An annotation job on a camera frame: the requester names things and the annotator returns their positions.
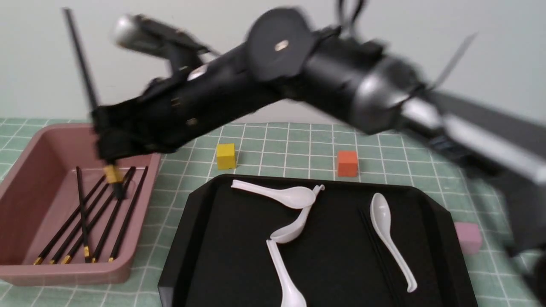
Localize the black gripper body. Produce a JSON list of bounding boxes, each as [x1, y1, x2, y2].
[[93, 43, 282, 165]]

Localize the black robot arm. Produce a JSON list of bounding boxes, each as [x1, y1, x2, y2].
[[90, 0, 546, 257]]

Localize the yellow cube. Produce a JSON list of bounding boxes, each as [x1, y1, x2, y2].
[[216, 143, 237, 170]]

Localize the black chopstick gold tip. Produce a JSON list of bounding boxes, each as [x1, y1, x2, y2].
[[60, 192, 116, 264], [49, 184, 107, 264], [91, 167, 136, 264], [33, 175, 105, 266], [108, 166, 149, 263]]

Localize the white spoon top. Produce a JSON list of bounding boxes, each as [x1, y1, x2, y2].
[[231, 180, 316, 209]]

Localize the white spoon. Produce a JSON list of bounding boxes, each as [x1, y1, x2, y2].
[[370, 193, 418, 293], [270, 203, 314, 243], [231, 180, 316, 209], [266, 240, 307, 307]]

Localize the black plastic tray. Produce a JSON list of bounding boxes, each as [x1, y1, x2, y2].
[[158, 174, 478, 307]]

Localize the pink plastic bin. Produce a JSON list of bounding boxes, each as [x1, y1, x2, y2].
[[0, 124, 160, 286]]

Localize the black chopstick crossing upright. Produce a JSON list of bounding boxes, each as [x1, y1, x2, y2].
[[76, 166, 92, 264]]

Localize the green checkered tablecloth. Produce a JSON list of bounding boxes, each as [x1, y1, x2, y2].
[[0, 123, 539, 307]]

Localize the white spoon middle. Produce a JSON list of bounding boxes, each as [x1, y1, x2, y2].
[[270, 203, 314, 243]]

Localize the orange cube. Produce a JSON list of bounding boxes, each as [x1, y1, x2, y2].
[[336, 150, 359, 177]]

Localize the white spoon bottom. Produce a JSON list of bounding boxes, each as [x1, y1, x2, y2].
[[266, 240, 307, 307]]

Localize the white spoon right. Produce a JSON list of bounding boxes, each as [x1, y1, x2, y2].
[[370, 193, 418, 293]]

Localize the pink cube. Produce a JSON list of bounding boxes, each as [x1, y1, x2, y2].
[[454, 222, 483, 255]]

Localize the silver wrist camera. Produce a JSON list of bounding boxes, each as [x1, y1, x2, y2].
[[112, 14, 211, 73]]

